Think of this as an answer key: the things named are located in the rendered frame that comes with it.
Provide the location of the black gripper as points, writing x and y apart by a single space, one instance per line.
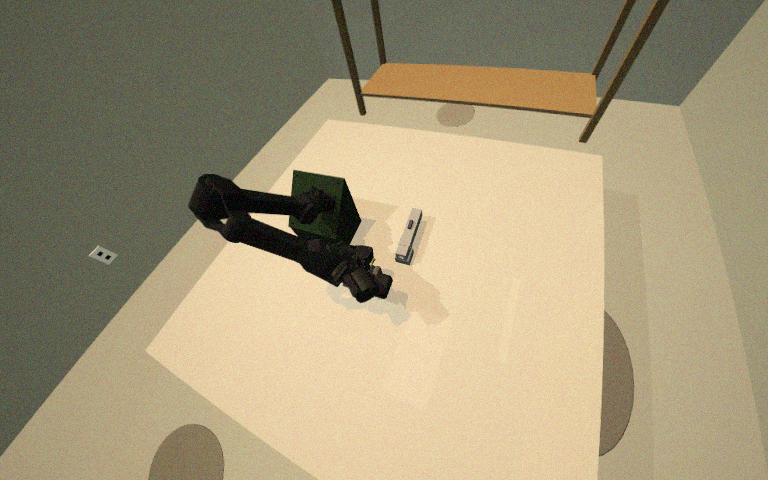
383 281

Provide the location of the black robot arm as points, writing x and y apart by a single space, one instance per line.
216 198

